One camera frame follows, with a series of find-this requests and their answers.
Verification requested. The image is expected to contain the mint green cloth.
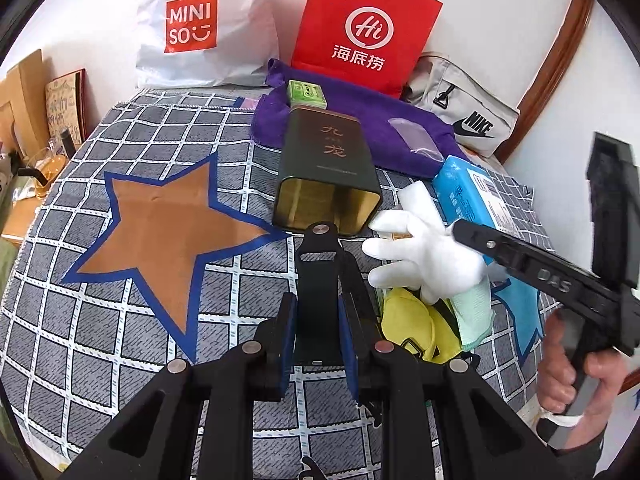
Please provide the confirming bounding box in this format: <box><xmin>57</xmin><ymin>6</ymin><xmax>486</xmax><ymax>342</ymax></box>
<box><xmin>450</xmin><ymin>278</ymin><xmax>495</xmax><ymax>351</ymax></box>

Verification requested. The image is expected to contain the yellow cloth pouch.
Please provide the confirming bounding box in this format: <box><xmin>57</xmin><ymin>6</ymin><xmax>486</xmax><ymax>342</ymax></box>
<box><xmin>381</xmin><ymin>288</ymin><xmax>462</xmax><ymax>364</ymax></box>

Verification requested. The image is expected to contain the white glove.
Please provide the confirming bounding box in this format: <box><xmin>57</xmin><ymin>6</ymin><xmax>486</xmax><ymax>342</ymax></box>
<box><xmin>362</xmin><ymin>209</ymin><xmax>506</xmax><ymax>304</ymax></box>

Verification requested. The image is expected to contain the white sponge block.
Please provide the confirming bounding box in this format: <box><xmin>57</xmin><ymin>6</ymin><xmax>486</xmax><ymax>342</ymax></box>
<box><xmin>398</xmin><ymin>181</ymin><xmax>446</xmax><ymax>232</ymax></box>

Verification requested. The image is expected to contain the clear plastic bag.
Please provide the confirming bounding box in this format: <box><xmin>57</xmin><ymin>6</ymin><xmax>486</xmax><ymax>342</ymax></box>
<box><xmin>387</xmin><ymin>117</ymin><xmax>445</xmax><ymax>162</ymax></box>

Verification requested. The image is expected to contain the light green tissue pack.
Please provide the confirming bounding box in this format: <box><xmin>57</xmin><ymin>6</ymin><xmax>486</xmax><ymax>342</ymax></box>
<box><xmin>288</xmin><ymin>79</ymin><xmax>328</xmax><ymax>110</ymax></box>

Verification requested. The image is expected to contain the person's right hand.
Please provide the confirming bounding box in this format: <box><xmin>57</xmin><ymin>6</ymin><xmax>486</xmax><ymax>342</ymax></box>
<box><xmin>537</xmin><ymin>310</ymin><xmax>628</xmax><ymax>450</ymax></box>

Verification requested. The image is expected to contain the blue tissue box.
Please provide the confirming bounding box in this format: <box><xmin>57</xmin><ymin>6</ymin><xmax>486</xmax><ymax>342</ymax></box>
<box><xmin>432</xmin><ymin>155</ymin><xmax>520</xmax><ymax>266</ymax></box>

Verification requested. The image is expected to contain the grey checked bed cover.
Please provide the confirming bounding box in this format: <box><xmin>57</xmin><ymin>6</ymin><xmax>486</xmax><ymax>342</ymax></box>
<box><xmin>1</xmin><ymin>90</ymin><xmax>541</xmax><ymax>479</ymax></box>

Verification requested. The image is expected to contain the grey Nike pouch bag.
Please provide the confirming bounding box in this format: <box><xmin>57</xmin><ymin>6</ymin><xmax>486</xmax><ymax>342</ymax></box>
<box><xmin>407</xmin><ymin>52</ymin><xmax>520</xmax><ymax>157</ymax></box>

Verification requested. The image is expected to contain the purple towel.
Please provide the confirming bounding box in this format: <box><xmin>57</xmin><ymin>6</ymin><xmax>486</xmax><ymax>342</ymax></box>
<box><xmin>250</xmin><ymin>58</ymin><xmax>466</xmax><ymax>179</ymax></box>

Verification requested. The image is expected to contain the wooden nightstand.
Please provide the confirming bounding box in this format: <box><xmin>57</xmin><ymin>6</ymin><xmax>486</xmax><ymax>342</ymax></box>
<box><xmin>1</xmin><ymin>196</ymin><xmax>43</xmax><ymax>248</ymax></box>

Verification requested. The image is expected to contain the dark green gold tin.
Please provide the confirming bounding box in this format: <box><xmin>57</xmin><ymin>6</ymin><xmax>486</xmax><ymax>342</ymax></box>
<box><xmin>272</xmin><ymin>106</ymin><xmax>383</xmax><ymax>237</ymax></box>

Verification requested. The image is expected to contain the glass teapot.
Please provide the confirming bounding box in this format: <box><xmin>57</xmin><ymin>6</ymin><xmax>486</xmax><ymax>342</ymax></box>
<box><xmin>9</xmin><ymin>148</ymin><xmax>68</xmax><ymax>202</ymax></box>

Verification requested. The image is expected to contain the wooden headboard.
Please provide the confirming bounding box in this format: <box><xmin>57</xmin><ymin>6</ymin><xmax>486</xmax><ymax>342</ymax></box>
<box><xmin>0</xmin><ymin>49</ymin><xmax>50</xmax><ymax>158</ymax></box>

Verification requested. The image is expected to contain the framed picture card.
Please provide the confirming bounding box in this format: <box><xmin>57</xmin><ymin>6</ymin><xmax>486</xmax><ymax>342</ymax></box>
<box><xmin>44</xmin><ymin>68</ymin><xmax>87</xmax><ymax>148</ymax></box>

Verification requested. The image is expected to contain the red paper shopping bag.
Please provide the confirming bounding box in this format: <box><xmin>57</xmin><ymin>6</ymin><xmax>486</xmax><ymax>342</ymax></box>
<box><xmin>291</xmin><ymin>0</ymin><xmax>442</xmax><ymax>98</ymax></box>

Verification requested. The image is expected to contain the white Miniso plastic bag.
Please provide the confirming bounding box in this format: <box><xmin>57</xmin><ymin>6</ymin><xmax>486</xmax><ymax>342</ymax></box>
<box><xmin>136</xmin><ymin>0</ymin><xmax>279</xmax><ymax>89</ymax></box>

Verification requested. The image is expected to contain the wooden door frame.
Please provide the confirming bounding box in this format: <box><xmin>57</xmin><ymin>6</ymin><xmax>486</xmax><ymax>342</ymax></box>
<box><xmin>496</xmin><ymin>0</ymin><xmax>594</xmax><ymax>162</ymax></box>

